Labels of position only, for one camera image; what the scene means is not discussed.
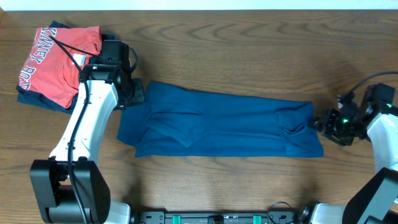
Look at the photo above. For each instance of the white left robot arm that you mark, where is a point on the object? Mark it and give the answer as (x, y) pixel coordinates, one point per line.
(68, 186)

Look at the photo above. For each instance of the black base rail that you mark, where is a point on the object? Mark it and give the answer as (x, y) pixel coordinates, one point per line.
(217, 218)

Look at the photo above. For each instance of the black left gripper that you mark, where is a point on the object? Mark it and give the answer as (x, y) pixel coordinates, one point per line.
(138, 98)

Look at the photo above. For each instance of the teal blue t-shirt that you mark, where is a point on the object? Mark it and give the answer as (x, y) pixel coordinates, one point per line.
(174, 121)

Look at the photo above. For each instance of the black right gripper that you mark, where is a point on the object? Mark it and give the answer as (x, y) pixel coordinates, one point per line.
(325, 121)

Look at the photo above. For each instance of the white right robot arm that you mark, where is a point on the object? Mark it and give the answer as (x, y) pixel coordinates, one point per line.
(372, 204)

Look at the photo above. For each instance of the navy folded garment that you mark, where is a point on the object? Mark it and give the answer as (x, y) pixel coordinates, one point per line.
(37, 101)

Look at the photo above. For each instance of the red folded t-shirt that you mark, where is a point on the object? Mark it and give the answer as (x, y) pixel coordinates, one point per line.
(53, 65)

